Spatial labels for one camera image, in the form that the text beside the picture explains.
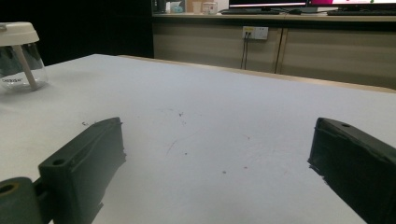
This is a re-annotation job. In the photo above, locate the clear jar with white lid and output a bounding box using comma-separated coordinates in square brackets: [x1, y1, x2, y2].
[0, 21, 50, 92]

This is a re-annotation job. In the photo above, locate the white cup with red label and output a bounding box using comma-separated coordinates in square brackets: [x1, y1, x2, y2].
[202, 1, 219, 16]

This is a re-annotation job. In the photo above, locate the clear plastic cup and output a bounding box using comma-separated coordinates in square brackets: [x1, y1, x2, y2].
[191, 1, 204, 15]

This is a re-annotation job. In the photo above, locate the black curtain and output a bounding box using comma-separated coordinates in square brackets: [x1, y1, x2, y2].
[0, 0, 154, 67]

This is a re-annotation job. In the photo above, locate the white table mat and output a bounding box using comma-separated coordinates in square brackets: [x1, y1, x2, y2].
[0, 53, 396, 224]

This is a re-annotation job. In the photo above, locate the black keyboard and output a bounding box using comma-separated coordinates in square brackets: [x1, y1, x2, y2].
[326, 9, 396, 17]
[219, 8, 281, 16]

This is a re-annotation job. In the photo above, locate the wooden desk with panel front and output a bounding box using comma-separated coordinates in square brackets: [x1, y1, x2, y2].
[151, 12, 396, 91]

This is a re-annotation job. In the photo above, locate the blue tissue pack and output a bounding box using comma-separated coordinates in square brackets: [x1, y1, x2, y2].
[169, 1, 185, 14]

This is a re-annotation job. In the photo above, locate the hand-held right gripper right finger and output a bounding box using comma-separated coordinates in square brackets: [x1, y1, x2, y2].
[307, 117, 396, 224]

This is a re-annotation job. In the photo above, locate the white wall socket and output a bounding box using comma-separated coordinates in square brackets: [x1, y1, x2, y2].
[242, 25, 269, 41]

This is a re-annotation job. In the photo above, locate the computer monitor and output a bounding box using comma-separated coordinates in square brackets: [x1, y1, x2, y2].
[228, 0, 309, 9]
[306, 0, 396, 7]

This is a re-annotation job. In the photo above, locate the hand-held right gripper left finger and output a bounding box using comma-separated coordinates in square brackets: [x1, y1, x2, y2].
[37, 117, 127, 224]

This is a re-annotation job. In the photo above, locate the black power cable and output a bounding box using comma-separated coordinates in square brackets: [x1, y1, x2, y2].
[244, 32, 251, 71]
[240, 32, 248, 70]

